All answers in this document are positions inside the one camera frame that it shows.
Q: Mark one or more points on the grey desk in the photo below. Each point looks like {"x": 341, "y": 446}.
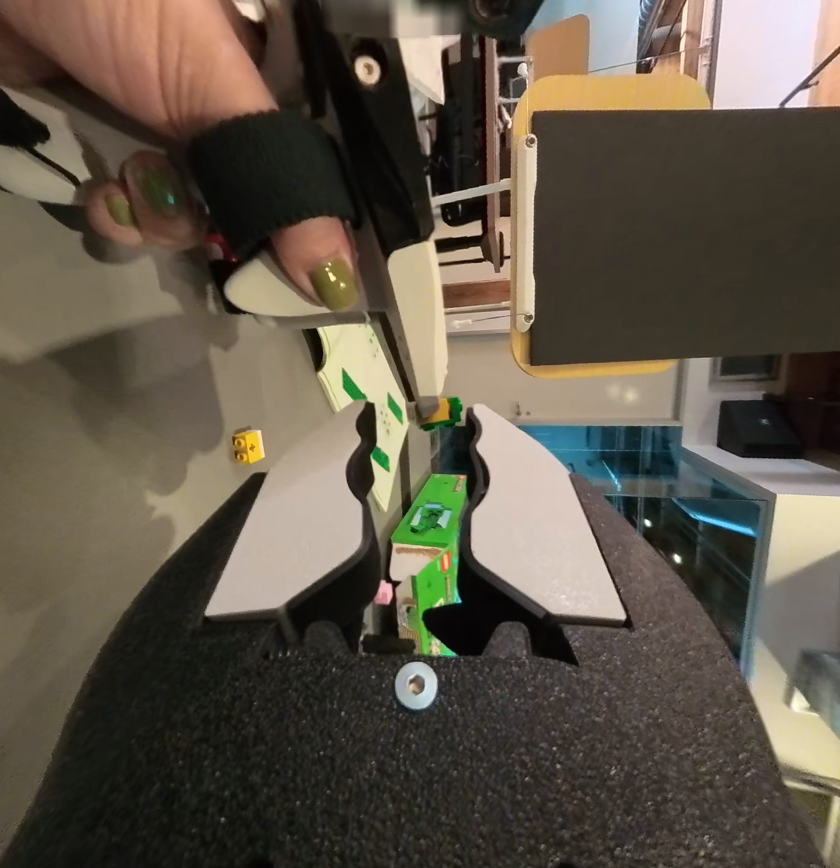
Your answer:
{"x": 88, "y": 542}

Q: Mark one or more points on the green toy brick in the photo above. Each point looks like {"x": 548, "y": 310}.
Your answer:
{"x": 454, "y": 415}

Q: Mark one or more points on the white counter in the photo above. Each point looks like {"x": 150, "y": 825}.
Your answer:
{"x": 800, "y": 542}

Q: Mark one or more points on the person's left hand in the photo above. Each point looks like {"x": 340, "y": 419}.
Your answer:
{"x": 135, "y": 54}

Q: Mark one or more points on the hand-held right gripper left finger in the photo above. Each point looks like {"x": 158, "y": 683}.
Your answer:
{"x": 305, "y": 529}

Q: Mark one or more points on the open instruction booklet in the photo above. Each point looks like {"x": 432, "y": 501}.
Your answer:
{"x": 352, "y": 380}

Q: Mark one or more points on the green toy box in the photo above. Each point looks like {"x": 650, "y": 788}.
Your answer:
{"x": 430, "y": 542}

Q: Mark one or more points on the yellow studded toy brick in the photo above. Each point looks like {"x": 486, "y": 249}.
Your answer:
{"x": 249, "y": 447}

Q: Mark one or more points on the black box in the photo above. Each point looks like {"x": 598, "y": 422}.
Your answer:
{"x": 759, "y": 427}

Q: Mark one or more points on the rounded wooden board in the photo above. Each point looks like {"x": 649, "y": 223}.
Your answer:
{"x": 559, "y": 44}

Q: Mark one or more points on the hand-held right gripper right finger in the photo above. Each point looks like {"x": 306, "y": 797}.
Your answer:
{"x": 535, "y": 522}

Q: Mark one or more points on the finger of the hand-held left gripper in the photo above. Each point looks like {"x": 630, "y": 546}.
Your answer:
{"x": 393, "y": 325}
{"x": 420, "y": 319}

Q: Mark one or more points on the pink toy brick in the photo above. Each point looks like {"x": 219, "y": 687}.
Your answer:
{"x": 384, "y": 592}

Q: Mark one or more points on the black screen with pale frame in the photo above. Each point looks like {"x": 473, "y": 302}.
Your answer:
{"x": 664, "y": 237}

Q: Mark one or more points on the blue glass panel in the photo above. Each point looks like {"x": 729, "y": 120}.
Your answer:
{"x": 664, "y": 502}

